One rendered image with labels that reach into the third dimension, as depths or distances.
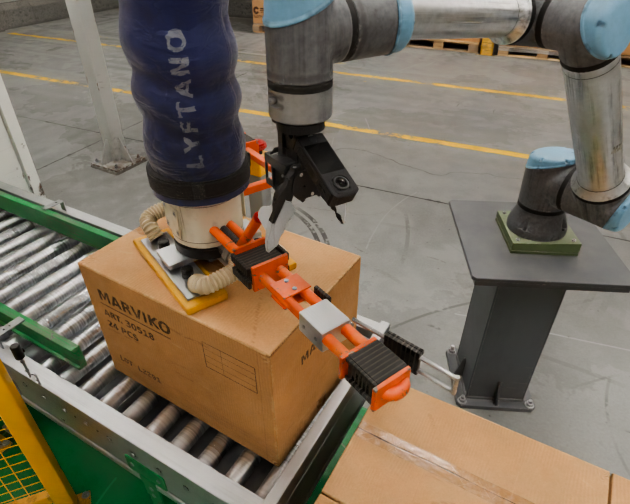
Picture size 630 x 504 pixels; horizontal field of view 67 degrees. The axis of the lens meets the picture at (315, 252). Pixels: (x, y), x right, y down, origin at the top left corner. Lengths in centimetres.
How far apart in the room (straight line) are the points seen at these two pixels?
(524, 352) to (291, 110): 155
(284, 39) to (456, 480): 106
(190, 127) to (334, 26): 41
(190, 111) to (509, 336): 142
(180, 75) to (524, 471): 119
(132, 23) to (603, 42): 87
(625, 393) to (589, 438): 33
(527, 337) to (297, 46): 154
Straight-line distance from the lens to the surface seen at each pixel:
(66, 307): 188
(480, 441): 140
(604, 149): 139
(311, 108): 66
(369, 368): 74
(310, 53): 64
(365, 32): 69
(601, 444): 226
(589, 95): 125
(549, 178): 163
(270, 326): 102
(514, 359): 204
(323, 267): 118
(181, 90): 95
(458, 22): 103
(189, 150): 99
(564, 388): 238
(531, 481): 138
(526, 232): 170
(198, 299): 108
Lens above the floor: 166
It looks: 35 degrees down
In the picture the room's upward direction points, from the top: straight up
